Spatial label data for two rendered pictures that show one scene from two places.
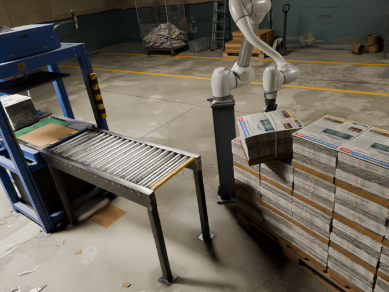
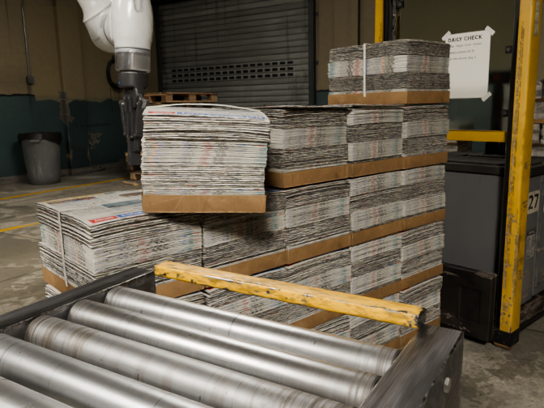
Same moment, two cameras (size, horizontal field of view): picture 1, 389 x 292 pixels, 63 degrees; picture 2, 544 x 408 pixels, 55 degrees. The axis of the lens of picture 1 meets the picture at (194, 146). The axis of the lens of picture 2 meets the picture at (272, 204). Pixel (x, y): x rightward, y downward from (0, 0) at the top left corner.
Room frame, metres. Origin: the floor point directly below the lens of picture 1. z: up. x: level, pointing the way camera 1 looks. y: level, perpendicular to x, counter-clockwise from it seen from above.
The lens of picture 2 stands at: (1.94, 0.86, 1.07)
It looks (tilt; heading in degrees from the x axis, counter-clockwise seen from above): 11 degrees down; 261
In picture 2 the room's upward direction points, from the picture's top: 1 degrees counter-clockwise
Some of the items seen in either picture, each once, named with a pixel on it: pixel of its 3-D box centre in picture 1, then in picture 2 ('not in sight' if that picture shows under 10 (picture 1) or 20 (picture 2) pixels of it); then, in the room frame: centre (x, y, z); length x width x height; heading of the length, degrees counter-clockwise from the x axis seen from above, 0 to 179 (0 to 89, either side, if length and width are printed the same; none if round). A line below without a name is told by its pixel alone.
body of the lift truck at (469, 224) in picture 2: not in sight; (478, 232); (0.48, -1.57, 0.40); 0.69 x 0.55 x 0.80; 122
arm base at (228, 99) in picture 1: (219, 97); not in sight; (2.59, -0.27, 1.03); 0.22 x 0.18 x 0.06; 83
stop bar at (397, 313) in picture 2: (174, 172); (272, 289); (1.84, 0.16, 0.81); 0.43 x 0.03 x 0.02; 139
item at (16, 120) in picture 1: (14, 111); not in sight; (3.31, 1.86, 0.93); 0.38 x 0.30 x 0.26; 49
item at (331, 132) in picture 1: (331, 130); (279, 107); (1.65, -0.81, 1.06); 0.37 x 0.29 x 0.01; 123
